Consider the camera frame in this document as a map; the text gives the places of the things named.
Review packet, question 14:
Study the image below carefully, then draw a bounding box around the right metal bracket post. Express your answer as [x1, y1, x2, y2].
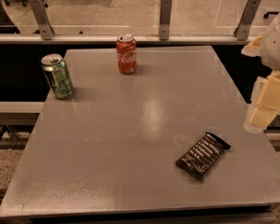
[233, 0, 261, 41]

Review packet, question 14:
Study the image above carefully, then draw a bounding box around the green soda can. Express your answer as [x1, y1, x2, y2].
[41, 54, 74, 99]

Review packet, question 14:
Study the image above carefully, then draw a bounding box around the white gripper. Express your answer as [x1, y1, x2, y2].
[241, 11, 280, 133]

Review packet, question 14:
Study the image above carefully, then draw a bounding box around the metal bracket post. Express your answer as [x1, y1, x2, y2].
[159, 0, 172, 40]
[233, 0, 261, 41]
[28, 0, 54, 40]

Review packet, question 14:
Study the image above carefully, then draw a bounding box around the red Coca-Cola can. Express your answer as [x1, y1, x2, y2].
[116, 35, 137, 75]

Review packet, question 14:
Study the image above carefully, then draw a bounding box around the middle metal bracket post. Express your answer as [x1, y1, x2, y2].
[159, 0, 172, 40]

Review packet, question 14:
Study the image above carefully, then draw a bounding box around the black snack bar wrapper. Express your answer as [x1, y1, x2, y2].
[175, 132, 231, 180]

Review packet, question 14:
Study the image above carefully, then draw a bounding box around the metal rail beam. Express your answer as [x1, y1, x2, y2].
[0, 34, 256, 45]

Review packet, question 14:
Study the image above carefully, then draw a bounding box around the left metal bracket post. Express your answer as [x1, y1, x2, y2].
[28, 0, 54, 40]

